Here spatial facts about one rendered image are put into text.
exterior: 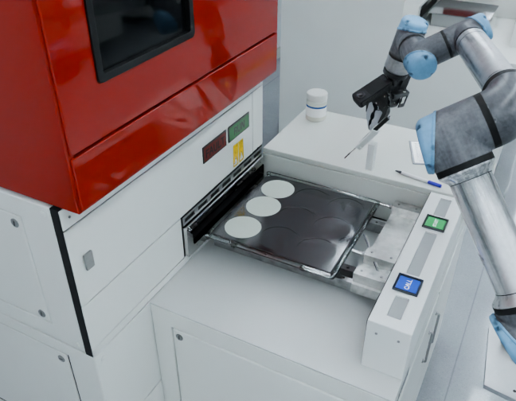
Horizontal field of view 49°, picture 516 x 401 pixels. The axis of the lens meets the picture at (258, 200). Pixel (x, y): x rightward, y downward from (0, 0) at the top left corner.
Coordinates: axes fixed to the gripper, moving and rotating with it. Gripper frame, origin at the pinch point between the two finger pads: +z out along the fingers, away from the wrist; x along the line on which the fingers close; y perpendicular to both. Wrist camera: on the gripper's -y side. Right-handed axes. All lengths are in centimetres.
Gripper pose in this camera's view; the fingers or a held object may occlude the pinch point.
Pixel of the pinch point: (369, 126)
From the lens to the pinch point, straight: 176.6
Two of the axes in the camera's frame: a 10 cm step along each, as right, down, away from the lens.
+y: 8.6, -2.4, 4.5
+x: -4.8, -6.7, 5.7
